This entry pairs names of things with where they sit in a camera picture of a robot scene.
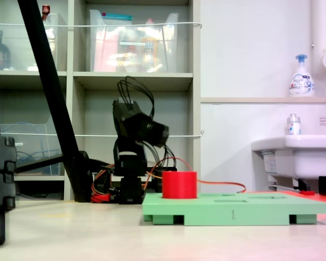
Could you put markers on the notched black stack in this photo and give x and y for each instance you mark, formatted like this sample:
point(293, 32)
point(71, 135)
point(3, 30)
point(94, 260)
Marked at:
point(0, 163)

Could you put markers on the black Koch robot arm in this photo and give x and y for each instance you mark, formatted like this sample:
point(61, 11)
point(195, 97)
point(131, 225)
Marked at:
point(130, 163)

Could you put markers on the green shape-hole board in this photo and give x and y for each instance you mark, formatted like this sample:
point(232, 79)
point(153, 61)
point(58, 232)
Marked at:
point(206, 210)

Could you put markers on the white sink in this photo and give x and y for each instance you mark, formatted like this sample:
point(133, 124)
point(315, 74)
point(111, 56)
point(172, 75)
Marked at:
point(301, 157)

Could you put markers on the black tripod brace bar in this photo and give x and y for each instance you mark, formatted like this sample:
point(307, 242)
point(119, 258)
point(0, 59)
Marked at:
point(38, 164)

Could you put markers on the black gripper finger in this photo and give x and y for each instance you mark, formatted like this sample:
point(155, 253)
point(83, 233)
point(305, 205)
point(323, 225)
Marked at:
point(157, 142)
point(161, 131)

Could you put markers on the orange label bottle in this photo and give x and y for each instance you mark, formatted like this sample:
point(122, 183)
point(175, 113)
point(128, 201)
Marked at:
point(150, 51)

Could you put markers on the clear plastic storage bin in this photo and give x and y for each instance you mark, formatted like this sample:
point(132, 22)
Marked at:
point(111, 49)

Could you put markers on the dark glass bottle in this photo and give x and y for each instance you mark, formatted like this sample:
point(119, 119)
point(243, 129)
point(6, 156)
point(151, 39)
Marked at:
point(2, 54)

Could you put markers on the grey shelf unit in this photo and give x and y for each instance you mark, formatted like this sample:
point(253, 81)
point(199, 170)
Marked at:
point(125, 77)

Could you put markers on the red cylinder block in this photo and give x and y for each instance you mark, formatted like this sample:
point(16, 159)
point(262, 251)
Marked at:
point(179, 185)

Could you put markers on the small clear sanitizer bottle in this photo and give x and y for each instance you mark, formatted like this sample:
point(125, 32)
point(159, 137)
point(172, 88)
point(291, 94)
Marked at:
point(294, 126)

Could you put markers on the red table clamp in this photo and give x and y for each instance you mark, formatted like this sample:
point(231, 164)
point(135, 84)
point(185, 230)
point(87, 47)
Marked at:
point(100, 198)

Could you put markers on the black tripod leg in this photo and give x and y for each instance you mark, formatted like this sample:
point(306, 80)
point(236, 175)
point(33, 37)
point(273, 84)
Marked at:
point(43, 54)

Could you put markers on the white pump soap bottle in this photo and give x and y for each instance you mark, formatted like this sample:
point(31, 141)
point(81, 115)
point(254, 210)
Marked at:
point(301, 81)

